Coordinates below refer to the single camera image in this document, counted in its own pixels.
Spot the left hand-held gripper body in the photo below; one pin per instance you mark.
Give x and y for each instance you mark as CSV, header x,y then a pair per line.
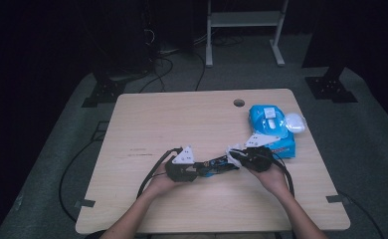
x,y
182,166

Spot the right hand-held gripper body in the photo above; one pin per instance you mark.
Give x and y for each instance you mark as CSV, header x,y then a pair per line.
x,y
260,159

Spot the white wet wipe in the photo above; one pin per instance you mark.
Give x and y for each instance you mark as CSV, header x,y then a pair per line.
x,y
233,162

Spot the blue wet wipe pack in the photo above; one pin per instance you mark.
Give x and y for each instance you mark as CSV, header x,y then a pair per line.
x,y
268,122

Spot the person's right hand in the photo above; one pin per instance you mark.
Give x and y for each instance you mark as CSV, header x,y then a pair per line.
x,y
271,179

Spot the person's left hand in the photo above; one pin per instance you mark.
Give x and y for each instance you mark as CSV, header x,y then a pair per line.
x,y
165,186

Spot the grey tape strip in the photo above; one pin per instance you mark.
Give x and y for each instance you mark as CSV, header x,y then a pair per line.
x,y
337,198
85,203

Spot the black stand with base plate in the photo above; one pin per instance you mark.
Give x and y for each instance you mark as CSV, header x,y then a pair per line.
x,y
331,88
105,93

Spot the white metal desk frame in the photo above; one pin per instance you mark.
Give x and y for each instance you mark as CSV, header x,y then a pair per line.
x,y
245,18

